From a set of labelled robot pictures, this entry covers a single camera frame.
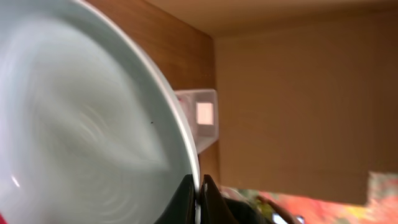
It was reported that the clear plastic bin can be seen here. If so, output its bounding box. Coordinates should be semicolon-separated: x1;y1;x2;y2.
175;89;219;154

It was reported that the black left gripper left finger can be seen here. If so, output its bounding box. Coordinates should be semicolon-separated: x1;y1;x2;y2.
155;174;196;224

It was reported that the light blue plate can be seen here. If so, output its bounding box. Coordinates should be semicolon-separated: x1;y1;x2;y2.
1;1;200;224

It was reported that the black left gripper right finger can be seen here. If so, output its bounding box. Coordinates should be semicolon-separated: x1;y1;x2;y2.
200;175;238;224

